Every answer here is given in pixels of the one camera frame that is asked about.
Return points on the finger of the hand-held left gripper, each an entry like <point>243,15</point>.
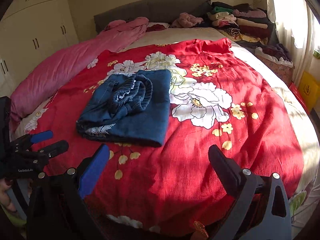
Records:
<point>42,136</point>
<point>55,150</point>

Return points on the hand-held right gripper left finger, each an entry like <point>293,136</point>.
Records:
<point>93,172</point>

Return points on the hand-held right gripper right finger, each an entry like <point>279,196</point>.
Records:
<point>225,170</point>

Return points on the blue denim pants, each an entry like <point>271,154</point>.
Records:
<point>150,110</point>

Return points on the person's left hand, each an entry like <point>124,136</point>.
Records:
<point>5,190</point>

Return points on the red floral blanket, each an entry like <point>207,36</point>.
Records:
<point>200,155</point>

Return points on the orange glittery object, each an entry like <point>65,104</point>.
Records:
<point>200,230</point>

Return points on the pink quilt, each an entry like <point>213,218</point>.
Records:
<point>62,67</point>

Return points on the green patterned cloth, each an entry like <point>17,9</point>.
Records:
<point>297,200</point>

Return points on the cream wardrobe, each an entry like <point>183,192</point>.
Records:
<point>30,37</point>

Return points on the red box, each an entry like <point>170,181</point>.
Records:
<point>298,96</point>

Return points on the pink lace-trimmed basket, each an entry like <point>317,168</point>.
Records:
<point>277,70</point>

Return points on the yellow box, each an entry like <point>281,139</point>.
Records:
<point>310,90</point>

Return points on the dark purple clothes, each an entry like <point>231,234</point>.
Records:
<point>277,52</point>

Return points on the cream bed sheet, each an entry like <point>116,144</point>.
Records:
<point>200,33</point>

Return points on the pile of folded clothes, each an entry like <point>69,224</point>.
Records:
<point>245,22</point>

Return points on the pink fluffy garment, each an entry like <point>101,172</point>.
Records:
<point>187,20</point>

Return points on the dark red cloth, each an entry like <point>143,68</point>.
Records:
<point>157,27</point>

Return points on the cream curtain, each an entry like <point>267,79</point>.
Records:
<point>290,17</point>

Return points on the grey upholstered headboard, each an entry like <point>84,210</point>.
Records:
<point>155,7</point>

